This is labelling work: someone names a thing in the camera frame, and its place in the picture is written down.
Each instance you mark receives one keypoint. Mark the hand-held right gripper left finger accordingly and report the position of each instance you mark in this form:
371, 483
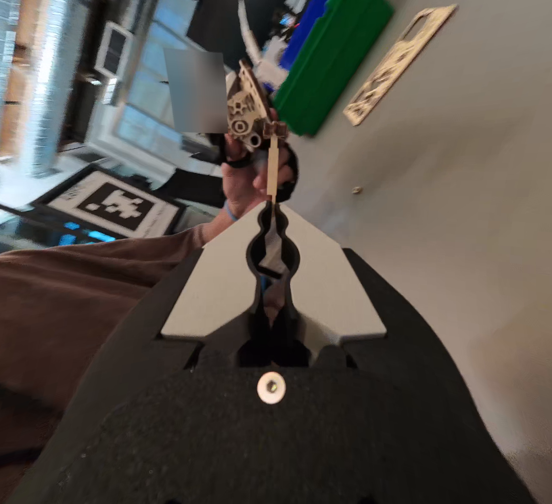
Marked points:
207, 288

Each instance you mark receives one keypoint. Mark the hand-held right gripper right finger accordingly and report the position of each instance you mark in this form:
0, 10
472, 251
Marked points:
332, 288

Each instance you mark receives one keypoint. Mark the wooden axle stick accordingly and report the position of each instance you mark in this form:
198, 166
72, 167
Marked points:
273, 167

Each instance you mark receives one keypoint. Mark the small wooden puzzle piece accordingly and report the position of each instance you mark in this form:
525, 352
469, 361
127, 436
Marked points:
246, 107

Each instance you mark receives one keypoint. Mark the person's left forearm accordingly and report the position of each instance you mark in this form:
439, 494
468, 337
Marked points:
86, 297

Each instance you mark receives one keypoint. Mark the laser-cut wooden parts sheet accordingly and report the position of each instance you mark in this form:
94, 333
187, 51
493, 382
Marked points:
396, 64

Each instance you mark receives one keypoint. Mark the person's left hand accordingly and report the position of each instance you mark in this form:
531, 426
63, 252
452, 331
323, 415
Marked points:
241, 189

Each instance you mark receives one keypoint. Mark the green plastic bin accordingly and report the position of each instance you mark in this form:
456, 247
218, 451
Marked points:
332, 60

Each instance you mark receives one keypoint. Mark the framed fiducial marker board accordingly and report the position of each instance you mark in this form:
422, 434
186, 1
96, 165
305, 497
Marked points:
116, 206

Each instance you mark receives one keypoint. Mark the blue plastic bin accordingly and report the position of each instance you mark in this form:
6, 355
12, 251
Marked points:
315, 16

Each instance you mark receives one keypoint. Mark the white framed wall panel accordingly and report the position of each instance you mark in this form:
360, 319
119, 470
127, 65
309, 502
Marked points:
113, 49

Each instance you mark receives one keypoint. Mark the silver ventilation duct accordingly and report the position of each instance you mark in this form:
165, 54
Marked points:
51, 60

